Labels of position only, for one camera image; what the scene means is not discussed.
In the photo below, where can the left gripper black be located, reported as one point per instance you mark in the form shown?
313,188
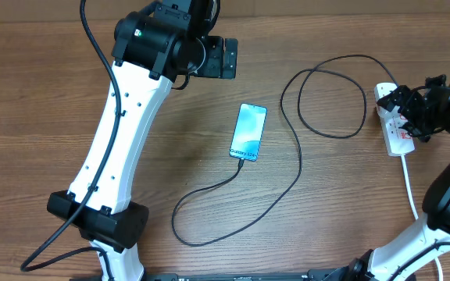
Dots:
214,68

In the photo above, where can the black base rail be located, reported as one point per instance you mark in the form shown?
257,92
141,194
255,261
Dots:
311,275

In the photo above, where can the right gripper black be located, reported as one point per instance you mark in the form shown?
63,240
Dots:
395,95

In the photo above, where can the white power strip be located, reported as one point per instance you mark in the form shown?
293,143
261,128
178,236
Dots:
397,140

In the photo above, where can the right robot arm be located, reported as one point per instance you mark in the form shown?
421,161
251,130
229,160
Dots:
426,239

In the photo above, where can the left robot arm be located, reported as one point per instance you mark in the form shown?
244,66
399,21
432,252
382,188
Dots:
153,46

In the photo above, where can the smartphone with blue screen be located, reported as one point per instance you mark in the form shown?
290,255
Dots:
248,132

